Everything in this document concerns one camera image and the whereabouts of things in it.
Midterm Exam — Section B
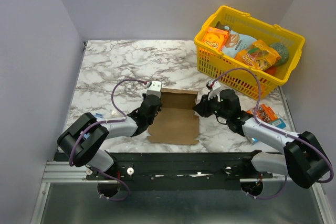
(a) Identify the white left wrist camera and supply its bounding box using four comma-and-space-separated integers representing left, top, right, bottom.
146, 81, 162, 98

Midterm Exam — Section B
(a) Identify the light blue snack bag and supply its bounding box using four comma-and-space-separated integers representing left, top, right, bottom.
222, 30, 257, 58

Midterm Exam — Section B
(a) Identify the aluminium rail frame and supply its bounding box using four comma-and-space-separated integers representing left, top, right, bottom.
30, 158, 331, 224

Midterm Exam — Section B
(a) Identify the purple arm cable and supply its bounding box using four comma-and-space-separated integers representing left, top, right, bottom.
69, 79, 153, 201
207, 68, 334, 200

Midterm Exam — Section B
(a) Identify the green steel scouring pad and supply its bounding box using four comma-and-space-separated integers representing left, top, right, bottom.
269, 42, 289, 67

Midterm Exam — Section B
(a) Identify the orange small box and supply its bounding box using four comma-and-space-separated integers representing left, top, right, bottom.
256, 104, 278, 123

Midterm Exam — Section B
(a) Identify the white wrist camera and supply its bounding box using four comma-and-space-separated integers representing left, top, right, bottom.
146, 81, 162, 98
206, 80, 222, 100

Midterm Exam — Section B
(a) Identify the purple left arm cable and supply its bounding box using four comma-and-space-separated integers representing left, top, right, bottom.
69, 79, 153, 201

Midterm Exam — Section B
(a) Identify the brown cardboard box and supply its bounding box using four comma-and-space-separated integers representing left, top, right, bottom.
147, 88, 200, 145

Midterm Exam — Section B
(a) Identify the orange candy bag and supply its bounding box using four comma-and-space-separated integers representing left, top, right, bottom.
234, 40, 280, 71

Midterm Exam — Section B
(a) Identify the yellow plastic basket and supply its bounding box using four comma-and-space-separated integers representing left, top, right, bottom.
194, 6, 305, 99

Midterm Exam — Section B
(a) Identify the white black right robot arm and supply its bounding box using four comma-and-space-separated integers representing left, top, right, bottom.
193, 90, 334, 188

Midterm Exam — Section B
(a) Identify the orange snack box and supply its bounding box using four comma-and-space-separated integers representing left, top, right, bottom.
202, 27, 230, 51

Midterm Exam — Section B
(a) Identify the blue white small box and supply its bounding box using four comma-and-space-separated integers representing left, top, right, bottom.
270, 118, 286, 129

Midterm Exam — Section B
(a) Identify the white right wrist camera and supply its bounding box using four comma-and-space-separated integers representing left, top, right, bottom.
206, 80, 222, 100

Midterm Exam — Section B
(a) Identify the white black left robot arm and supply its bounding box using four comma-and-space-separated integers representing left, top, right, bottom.
57, 94, 162, 179

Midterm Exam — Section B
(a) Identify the blue small tag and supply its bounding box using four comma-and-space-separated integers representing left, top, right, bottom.
95, 113, 104, 118

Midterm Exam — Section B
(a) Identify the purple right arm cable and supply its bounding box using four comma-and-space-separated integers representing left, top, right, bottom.
207, 68, 334, 200

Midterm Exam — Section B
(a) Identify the orange round item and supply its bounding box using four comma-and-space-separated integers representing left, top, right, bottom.
265, 66, 277, 76

